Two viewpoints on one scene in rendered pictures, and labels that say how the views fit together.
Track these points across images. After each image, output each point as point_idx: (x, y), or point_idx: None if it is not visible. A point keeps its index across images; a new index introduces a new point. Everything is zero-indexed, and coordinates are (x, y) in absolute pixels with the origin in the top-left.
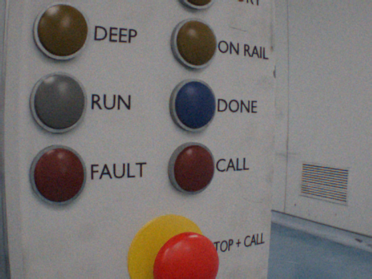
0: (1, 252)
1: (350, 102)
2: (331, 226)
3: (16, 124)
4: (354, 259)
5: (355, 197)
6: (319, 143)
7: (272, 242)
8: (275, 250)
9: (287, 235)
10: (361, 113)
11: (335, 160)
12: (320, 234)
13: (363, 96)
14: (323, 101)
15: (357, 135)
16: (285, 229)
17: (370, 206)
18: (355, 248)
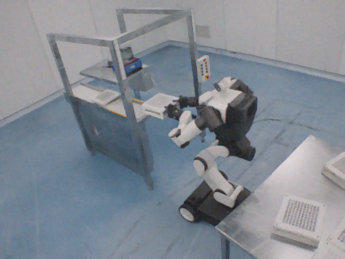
0: (196, 79)
1: (206, 2)
2: (206, 46)
3: (200, 73)
4: (216, 58)
5: (212, 36)
6: (196, 16)
7: (186, 56)
8: (188, 59)
9: (190, 52)
10: (211, 6)
11: (203, 23)
12: (202, 49)
13: (211, 0)
14: (196, 2)
15: (211, 14)
16: (188, 49)
17: (219, 39)
18: (215, 53)
